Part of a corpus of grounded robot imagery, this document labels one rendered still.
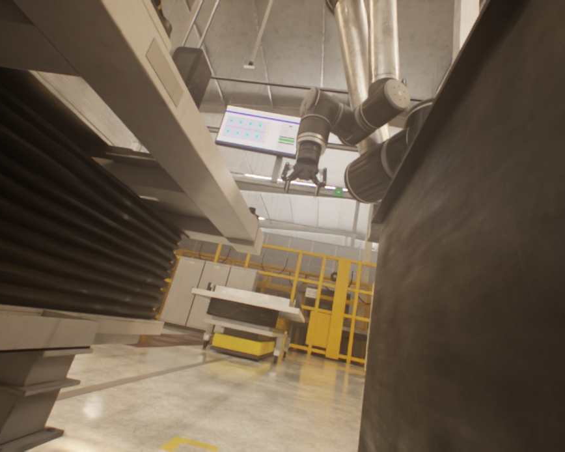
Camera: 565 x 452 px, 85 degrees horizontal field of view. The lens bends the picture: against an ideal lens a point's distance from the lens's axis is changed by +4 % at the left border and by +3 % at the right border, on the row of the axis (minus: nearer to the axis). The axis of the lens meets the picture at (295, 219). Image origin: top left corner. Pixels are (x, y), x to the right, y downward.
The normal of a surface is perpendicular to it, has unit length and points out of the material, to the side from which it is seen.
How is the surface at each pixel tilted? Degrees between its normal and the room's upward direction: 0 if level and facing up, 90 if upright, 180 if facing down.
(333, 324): 90
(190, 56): 90
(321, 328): 90
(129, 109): 180
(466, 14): 90
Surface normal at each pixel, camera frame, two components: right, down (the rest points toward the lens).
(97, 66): -0.19, 0.92
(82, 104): 0.98, 0.16
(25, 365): -0.06, -0.36
